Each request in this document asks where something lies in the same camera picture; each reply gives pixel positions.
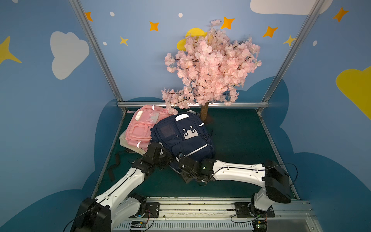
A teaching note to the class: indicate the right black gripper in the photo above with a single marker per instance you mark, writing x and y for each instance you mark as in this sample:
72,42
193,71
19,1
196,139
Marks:
183,167

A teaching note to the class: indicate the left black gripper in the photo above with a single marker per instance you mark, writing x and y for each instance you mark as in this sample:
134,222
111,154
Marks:
164,155

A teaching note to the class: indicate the navy blue backpack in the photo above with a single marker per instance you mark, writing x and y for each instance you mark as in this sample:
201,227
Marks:
184,135

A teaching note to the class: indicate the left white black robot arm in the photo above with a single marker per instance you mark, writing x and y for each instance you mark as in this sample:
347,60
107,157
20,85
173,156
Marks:
106,211

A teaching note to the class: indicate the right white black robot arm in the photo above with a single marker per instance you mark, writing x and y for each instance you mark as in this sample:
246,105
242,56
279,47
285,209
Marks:
270,176

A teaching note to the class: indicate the pink backpack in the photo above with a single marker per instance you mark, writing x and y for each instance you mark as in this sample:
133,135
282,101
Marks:
138,132

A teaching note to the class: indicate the left green circuit board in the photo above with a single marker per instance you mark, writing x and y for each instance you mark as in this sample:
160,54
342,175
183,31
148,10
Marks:
138,226

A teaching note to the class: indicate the green circuit board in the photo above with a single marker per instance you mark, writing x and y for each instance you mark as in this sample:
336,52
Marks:
138,226
259,226

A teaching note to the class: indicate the right green circuit board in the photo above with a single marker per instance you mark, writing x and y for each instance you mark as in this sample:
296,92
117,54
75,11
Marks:
259,226

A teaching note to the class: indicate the pink cherry blossom tree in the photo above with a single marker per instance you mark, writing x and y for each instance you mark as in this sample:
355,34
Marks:
211,67

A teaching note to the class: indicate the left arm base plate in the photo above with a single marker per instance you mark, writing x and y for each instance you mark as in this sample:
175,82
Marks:
148,210

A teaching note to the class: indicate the aluminium rail base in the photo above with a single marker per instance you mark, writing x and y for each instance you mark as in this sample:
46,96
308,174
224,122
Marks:
191,214

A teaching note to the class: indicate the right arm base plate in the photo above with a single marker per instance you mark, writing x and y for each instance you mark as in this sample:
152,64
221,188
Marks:
245,210

